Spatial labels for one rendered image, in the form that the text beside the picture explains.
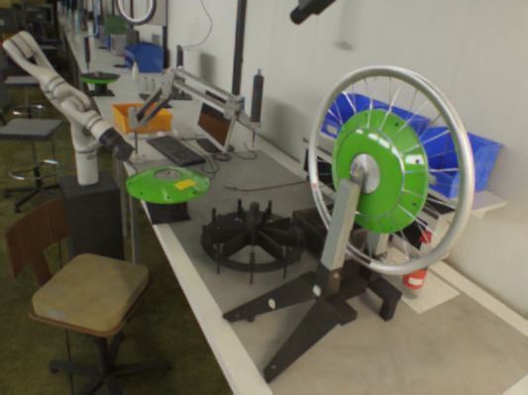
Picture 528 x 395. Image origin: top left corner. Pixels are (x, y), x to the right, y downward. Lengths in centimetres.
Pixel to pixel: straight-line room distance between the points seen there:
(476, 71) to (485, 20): 17
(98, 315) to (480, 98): 156
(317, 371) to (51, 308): 106
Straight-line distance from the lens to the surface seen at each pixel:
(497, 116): 145
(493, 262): 153
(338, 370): 106
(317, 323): 105
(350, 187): 94
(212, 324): 112
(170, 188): 143
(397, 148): 92
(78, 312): 165
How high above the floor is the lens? 170
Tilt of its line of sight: 23 degrees down
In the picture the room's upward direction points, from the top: 6 degrees clockwise
